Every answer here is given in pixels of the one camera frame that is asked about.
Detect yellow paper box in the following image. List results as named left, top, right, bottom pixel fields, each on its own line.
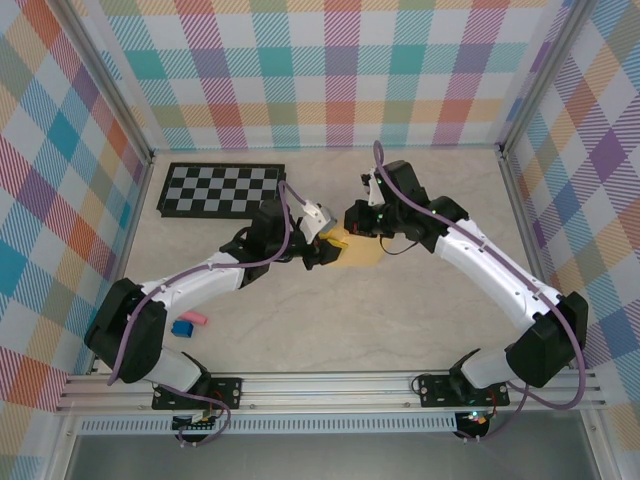
left=327, top=223, right=385, bottom=269

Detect black and white checkerboard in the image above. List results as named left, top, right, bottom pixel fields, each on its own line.
left=156, top=162, right=288, bottom=222

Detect aluminium table side rail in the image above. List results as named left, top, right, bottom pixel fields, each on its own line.
left=87, top=152, right=157, bottom=376
left=498, top=147, right=571, bottom=370

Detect aluminium mounting rail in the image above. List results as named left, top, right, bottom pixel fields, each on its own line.
left=54, top=372, right=609, bottom=414

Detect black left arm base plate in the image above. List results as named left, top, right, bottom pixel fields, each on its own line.
left=151, top=374, right=245, bottom=412

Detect slotted grey cable duct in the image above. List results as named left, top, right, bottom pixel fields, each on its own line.
left=77, top=414, right=461, bottom=436

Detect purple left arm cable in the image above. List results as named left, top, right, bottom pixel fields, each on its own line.
left=107, top=180, right=314, bottom=449

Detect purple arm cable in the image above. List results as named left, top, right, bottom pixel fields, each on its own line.
left=107, top=180, right=314, bottom=449
left=372, top=140, right=589, bottom=444

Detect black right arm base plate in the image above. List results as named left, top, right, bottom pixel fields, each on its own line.
left=417, top=372, right=510, bottom=409

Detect aluminium frame post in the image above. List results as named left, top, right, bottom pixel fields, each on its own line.
left=57, top=0, right=156, bottom=164
left=497, top=0, right=596, bottom=159

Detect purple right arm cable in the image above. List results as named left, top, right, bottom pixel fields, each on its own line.
left=372, top=140, right=589, bottom=444

